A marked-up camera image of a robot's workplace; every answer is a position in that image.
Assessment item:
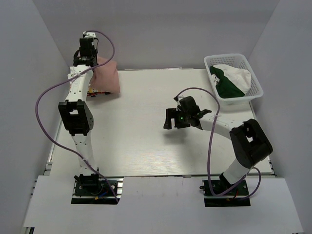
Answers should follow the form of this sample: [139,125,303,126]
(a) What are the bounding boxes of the pink t shirt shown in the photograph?
[90,60,120,94]

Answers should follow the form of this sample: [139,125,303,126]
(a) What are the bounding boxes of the white printed t shirt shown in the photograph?
[87,83,111,98]

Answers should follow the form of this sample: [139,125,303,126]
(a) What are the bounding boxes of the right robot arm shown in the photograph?
[163,96,273,188]

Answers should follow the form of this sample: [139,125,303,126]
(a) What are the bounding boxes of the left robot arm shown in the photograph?
[58,33,98,183]

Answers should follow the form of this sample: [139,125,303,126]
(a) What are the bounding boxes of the green and white t shirt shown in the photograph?
[209,64,252,98]

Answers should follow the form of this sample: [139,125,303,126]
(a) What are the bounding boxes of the white plastic basket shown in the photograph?
[204,54,263,105]

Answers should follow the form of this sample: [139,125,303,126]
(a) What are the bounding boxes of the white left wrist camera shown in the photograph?
[82,31,97,39]

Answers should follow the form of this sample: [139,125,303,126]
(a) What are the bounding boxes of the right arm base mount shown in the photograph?
[198,176,252,208]

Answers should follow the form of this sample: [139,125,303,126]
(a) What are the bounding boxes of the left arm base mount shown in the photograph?
[71,174,123,205]

